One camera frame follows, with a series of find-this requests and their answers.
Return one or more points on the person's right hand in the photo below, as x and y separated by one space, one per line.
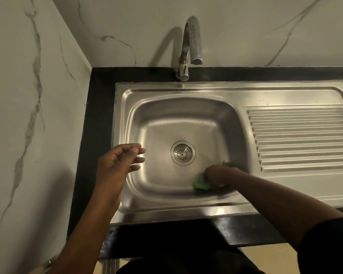
217 175

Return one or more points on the person's left hand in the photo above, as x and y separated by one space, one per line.
112 168

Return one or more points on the person's left middle finger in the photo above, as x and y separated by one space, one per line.
137 151

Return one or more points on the person's right fingers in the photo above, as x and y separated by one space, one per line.
210 176

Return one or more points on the person's left little finger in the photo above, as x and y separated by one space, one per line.
134 168

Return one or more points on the green scrub pad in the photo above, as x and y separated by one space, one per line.
200 184

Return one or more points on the person's right forearm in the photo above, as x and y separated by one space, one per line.
280 205

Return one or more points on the person's left forearm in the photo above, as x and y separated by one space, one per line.
85 236

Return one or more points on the round metal drain strainer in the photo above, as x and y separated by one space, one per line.
182 153

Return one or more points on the black granite countertop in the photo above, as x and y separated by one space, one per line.
100 139

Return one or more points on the stainless steel sink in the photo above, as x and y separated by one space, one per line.
234 145

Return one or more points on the person's dark clothing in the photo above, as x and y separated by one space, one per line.
188 262

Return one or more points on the chrome faucet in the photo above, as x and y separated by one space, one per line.
188 48

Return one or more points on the person's black sleeve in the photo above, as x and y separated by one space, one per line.
328 245

